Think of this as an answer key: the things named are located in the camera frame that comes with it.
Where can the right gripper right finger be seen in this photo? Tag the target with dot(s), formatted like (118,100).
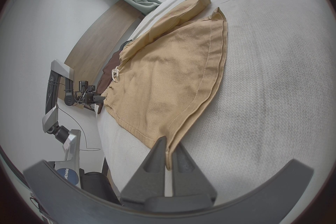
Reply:
(189,181)

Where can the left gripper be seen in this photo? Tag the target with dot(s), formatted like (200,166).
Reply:
(89,98)

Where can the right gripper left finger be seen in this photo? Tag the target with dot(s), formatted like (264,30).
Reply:
(149,181)

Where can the tan shorts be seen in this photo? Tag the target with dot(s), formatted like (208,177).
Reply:
(170,73)

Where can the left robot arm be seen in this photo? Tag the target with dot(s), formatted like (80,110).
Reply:
(61,69)

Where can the bed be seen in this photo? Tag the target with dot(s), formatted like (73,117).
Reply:
(262,86)

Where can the brown garment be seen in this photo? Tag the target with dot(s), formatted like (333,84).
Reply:
(109,73)

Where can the black garment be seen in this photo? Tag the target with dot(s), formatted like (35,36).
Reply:
(125,45)

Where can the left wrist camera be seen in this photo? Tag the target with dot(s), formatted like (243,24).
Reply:
(91,88)

